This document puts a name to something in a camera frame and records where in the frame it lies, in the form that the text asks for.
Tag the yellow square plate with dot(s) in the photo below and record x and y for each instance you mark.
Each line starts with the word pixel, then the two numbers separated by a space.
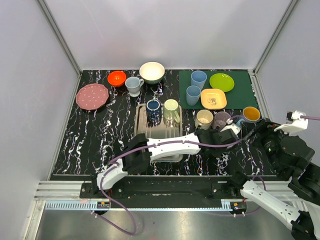
pixel 213 99

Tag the aluminium frame post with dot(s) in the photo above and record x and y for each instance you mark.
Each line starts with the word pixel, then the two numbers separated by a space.
pixel 277 32
pixel 58 34

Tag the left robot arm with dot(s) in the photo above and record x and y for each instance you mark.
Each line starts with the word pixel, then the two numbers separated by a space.
pixel 141 151

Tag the orange red bowl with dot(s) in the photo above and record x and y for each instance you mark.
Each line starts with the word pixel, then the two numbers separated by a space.
pixel 117 78

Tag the blue plastic tumbler front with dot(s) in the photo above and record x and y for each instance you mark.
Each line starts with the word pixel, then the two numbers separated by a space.
pixel 193 93

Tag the blue butterfly mug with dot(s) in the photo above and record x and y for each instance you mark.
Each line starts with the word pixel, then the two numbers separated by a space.
pixel 250 114

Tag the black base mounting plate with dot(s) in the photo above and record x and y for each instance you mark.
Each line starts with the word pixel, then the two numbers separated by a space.
pixel 176 192

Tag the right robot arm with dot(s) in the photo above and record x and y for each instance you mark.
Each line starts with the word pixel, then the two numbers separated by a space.
pixel 290 158

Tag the left aluminium frame post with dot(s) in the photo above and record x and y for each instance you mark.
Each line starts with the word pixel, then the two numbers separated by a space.
pixel 58 34

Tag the grey slotted cable duct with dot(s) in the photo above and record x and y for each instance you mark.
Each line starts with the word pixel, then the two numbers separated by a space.
pixel 98 206

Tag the blue plastic tumbler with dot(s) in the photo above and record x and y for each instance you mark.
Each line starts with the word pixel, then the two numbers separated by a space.
pixel 193 93
pixel 198 78

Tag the pink dotted plate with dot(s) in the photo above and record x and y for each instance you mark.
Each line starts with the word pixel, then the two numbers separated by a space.
pixel 92 96

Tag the light green mug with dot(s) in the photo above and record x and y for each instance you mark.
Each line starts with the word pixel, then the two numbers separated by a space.
pixel 171 110

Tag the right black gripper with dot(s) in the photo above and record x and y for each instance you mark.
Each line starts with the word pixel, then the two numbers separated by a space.
pixel 264 128

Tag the cream white mug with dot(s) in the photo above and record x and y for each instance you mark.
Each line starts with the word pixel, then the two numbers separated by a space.
pixel 203 119

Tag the dark blue mug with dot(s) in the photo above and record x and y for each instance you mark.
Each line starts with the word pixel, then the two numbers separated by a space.
pixel 153 110

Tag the light blue footed cup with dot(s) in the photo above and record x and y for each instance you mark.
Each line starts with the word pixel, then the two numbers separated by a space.
pixel 133 85

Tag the lime green plate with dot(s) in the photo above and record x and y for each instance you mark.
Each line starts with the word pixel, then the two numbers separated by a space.
pixel 222 81

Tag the dark green mat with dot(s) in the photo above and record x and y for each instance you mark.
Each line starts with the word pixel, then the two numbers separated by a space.
pixel 240 97

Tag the right aluminium frame post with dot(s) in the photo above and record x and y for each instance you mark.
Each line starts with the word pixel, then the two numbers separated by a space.
pixel 277 32

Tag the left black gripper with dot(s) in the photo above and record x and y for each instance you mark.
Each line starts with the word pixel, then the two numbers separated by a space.
pixel 235 136

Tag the lilac purple mug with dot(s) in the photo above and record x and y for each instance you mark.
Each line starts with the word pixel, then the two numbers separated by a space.
pixel 220 120

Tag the large white bowl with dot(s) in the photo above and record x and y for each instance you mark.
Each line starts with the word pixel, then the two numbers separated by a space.
pixel 152 72

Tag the silver metal tray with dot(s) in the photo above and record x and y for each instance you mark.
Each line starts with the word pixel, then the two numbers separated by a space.
pixel 159 131

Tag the blue plastic tumbler rear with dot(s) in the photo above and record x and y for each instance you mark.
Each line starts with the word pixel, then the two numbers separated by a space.
pixel 198 78

